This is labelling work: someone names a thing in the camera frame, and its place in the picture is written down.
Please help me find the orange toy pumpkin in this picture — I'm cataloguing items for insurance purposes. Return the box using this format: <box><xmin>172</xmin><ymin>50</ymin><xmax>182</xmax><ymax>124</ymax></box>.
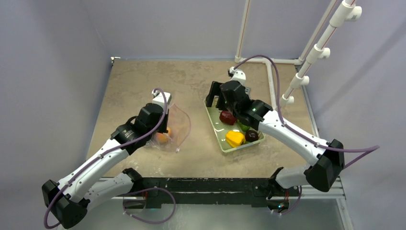
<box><xmin>155</xmin><ymin>127</ymin><xmax>172</xmax><ymax>144</ymax></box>

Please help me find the green orange toy mango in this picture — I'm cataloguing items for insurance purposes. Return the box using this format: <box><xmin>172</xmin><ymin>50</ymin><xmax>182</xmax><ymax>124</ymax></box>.
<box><xmin>239</xmin><ymin>124</ymin><xmax>250</xmax><ymax>132</ymax></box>

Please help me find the yellow toy bell pepper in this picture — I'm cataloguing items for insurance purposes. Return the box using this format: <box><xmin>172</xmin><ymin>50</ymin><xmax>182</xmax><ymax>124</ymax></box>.
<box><xmin>226</xmin><ymin>130</ymin><xmax>246</xmax><ymax>148</ymax></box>

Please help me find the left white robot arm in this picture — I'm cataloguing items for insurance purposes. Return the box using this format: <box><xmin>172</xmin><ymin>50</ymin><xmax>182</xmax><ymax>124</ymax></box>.
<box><xmin>42</xmin><ymin>103</ymin><xmax>169</xmax><ymax>229</ymax></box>

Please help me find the white pvc pipe frame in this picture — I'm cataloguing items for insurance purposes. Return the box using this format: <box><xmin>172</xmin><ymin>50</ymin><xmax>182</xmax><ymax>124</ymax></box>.
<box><xmin>234</xmin><ymin>0</ymin><xmax>362</xmax><ymax>107</ymax></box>

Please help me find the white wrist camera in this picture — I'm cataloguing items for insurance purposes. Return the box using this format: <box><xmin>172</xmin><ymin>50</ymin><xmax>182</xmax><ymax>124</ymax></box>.
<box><xmin>151</xmin><ymin>90</ymin><xmax>172</xmax><ymax>108</ymax></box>
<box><xmin>228</xmin><ymin>67</ymin><xmax>246</xmax><ymax>86</ymax></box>

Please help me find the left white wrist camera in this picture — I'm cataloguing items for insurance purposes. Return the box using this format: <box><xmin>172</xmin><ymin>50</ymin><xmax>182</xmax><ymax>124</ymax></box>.
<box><xmin>151</xmin><ymin>90</ymin><xmax>172</xmax><ymax>108</ymax></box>

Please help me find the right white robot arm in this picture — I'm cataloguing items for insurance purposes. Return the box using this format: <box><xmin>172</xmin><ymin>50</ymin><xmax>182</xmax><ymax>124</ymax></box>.
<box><xmin>205</xmin><ymin>80</ymin><xmax>344</xmax><ymax>195</ymax></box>

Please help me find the black base bar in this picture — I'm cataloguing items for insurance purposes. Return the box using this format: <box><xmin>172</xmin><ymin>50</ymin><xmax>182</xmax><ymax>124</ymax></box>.
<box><xmin>132</xmin><ymin>177</ymin><xmax>299</xmax><ymax>208</ymax></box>

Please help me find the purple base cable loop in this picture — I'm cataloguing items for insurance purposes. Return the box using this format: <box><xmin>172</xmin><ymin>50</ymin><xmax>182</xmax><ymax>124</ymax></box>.
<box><xmin>122</xmin><ymin>187</ymin><xmax>177</xmax><ymax>225</ymax></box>

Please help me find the dark red toy apple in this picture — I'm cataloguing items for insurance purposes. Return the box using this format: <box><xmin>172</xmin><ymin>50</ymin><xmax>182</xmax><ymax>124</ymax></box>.
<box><xmin>219</xmin><ymin>111</ymin><xmax>237</xmax><ymax>126</ymax></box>

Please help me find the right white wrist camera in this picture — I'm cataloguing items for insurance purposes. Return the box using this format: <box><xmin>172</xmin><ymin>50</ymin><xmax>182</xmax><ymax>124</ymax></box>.
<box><xmin>228</xmin><ymin>67</ymin><xmax>246</xmax><ymax>86</ymax></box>

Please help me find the clear zip top bag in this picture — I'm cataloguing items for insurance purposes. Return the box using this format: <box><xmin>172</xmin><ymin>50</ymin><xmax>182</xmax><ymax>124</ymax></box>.
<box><xmin>145</xmin><ymin>103</ymin><xmax>191</xmax><ymax>153</ymax></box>

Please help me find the dark purple toy plum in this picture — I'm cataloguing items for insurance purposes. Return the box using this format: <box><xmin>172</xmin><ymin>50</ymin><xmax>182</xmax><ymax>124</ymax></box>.
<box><xmin>245</xmin><ymin>130</ymin><xmax>259</xmax><ymax>143</ymax></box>

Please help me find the green plastic basket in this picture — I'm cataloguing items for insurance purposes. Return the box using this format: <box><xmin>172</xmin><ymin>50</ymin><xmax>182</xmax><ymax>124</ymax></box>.
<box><xmin>206</xmin><ymin>96</ymin><xmax>265</xmax><ymax>153</ymax></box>

